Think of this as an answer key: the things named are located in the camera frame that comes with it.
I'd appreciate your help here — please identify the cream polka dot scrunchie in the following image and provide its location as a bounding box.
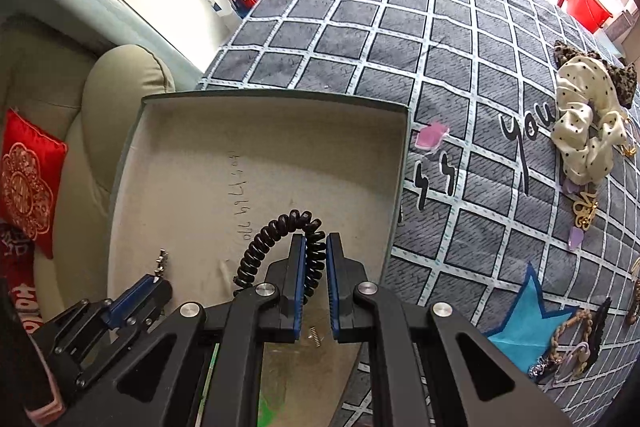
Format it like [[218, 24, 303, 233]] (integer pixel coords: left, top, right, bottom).
[[550, 55, 628, 186]]

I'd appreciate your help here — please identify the red printed pillow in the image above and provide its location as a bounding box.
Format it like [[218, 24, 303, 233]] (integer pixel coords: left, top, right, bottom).
[[0, 222, 43, 338]]

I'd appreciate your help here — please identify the beige sofa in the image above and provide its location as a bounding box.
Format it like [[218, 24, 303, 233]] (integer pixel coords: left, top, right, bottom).
[[0, 14, 176, 323]]

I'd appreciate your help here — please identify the gold hair clip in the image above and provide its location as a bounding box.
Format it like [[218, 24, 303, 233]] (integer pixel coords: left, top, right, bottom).
[[572, 189, 601, 228]]

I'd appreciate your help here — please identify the leopard print hair bow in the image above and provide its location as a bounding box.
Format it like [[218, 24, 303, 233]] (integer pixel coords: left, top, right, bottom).
[[552, 39, 638, 110]]

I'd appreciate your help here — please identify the grey cardboard box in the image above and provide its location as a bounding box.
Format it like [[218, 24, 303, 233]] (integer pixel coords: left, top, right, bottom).
[[107, 89, 411, 427]]

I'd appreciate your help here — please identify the black spiral hair tie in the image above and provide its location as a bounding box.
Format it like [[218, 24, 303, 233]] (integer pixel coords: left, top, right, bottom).
[[232, 209, 328, 303]]

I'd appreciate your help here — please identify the person's left forearm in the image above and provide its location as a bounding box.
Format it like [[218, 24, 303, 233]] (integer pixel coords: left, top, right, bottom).
[[22, 399, 68, 425]]

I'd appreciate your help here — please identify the red patterned cushion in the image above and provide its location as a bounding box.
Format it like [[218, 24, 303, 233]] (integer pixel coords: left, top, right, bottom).
[[0, 108, 68, 260]]

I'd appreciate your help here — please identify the lilac translucent hair clip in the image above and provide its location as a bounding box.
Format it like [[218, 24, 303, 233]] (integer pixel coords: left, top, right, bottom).
[[562, 174, 588, 254]]

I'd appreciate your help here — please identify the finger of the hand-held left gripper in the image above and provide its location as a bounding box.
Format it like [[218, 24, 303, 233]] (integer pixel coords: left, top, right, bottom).
[[102, 274, 162, 330], [134, 279, 175, 334]]

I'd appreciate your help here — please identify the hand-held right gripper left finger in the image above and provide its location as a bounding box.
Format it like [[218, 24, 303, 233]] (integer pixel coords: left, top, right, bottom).
[[65, 232, 308, 427]]

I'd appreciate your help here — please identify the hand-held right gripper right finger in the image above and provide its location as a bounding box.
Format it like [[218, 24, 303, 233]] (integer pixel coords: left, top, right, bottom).
[[326, 232, 573, 427]]

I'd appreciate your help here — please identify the red bucket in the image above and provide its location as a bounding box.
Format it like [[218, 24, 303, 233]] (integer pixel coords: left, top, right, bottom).
[[565, 0, 613, 32]]

